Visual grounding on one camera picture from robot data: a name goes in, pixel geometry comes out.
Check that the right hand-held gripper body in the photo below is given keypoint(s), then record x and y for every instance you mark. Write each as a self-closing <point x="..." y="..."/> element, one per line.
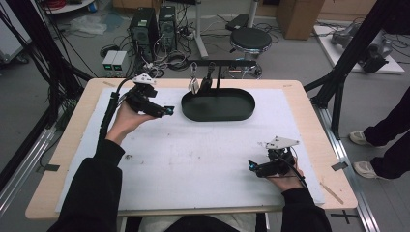
<point x="278" y="166"/>

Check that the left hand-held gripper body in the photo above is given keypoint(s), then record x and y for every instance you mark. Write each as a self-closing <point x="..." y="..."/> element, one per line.
<point x="141" y="100"/>

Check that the black car key fob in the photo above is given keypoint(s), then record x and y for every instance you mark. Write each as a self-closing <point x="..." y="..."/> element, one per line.
<point x="206" y="82"/>

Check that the black key rack with tray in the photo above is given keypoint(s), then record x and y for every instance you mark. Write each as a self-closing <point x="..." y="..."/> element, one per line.
<point x="217" y="104"/>

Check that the person's right hand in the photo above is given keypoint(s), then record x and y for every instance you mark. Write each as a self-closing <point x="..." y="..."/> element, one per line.
<point x="290" y="182"/>

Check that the person's left hand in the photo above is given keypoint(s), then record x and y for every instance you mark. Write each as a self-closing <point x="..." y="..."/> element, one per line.
<point x="124" y="124"/>

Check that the white bench power supply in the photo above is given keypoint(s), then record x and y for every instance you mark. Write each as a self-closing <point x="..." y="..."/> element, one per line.
<point x="120" y="62"/>
<point x="109" y="61"/>

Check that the white table mat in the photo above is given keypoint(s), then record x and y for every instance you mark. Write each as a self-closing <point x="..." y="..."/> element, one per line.
<point x="199" y="161"/>

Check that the thin wooden stick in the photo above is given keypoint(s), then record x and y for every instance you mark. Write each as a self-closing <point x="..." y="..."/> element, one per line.
<point x="332" y="193"/>

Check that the large black computer tower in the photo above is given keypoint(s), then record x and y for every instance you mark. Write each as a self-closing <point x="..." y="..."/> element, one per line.
<point x="143" y="34"/>

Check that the slim black computer tower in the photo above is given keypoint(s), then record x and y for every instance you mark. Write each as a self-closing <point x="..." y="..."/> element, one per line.
<point x="167" y="29"/>

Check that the white desk leg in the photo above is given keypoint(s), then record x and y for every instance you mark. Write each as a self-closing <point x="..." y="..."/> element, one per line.
<point x="199" y="35"/>

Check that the person's lap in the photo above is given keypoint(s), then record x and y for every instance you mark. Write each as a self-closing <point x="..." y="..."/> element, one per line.
<point x="193" y="224"/>

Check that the clear plastic sheet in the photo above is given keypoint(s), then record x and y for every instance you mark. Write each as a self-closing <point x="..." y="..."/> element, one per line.
<point x="87" y="25"/>

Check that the black round stool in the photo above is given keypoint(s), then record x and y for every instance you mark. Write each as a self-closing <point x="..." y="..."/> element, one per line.
<point x="250" y="38"/>

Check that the black flat pedal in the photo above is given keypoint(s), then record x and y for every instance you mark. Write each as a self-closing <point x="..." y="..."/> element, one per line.
<point x="238" y="22"/>

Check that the white floor board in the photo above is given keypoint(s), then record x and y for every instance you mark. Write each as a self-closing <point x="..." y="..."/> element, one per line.
<point x="335" y="54"/>

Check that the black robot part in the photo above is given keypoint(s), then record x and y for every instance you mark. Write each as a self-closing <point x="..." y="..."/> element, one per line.
<point x="374" y="58"/>

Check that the grey robot part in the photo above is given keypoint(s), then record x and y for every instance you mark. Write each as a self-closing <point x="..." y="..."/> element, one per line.
<point x="343" y="35"/>

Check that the cardboard box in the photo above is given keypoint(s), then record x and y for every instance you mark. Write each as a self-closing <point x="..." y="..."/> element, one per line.
<point x="299" y="17"/>

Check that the aluminium rail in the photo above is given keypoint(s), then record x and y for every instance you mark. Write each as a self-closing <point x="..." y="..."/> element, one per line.
<point x="351" y="193"/>
<point x="22" y="170"/>

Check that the black metal frame strut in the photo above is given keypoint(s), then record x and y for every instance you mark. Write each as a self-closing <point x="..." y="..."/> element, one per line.
<point x="351" y="51"/>

